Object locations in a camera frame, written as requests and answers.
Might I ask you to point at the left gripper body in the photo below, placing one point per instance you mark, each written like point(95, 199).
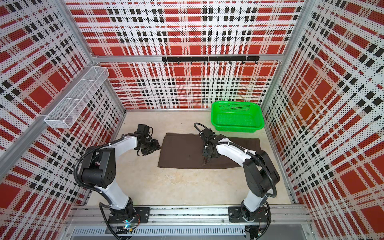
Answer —
point(149, 146)

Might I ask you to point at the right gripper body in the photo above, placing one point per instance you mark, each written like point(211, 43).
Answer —
point(207, 153)

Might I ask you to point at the brown trousers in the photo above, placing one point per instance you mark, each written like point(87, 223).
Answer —
point(185, 151)

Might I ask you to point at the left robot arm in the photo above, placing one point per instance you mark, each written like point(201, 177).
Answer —
point(96, 170)

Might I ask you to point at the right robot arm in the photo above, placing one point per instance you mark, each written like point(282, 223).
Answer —
point(260, 173)

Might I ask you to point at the green plastic basket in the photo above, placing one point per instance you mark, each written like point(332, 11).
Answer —
point(242, 117)

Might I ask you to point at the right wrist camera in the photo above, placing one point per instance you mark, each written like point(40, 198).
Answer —
point(207, 135)

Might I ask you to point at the white wire mesh shelf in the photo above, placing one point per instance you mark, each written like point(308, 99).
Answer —
point(68, 110)

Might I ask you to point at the black hook rail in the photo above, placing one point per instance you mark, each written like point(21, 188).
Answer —
point(212, 59)

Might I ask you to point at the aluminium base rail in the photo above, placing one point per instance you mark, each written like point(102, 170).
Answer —
point(217, 222)

